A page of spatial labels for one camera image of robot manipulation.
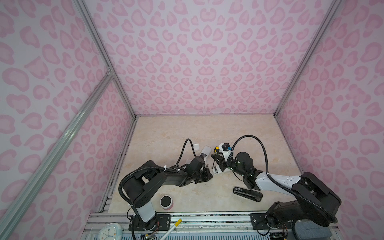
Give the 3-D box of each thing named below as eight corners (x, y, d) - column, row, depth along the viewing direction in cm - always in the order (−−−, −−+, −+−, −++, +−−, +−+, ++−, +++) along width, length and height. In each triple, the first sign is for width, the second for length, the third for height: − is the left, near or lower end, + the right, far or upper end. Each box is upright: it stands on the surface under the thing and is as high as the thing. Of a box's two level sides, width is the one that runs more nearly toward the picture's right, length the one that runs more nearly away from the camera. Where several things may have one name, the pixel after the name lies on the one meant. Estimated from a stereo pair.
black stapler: (232, 193, 84) (234, 189, 80) (233, 188, 86) (235, 184, 82) (259, 202, 81) (262, 198, 77) (259, 196, 83) (262, 193, 79)
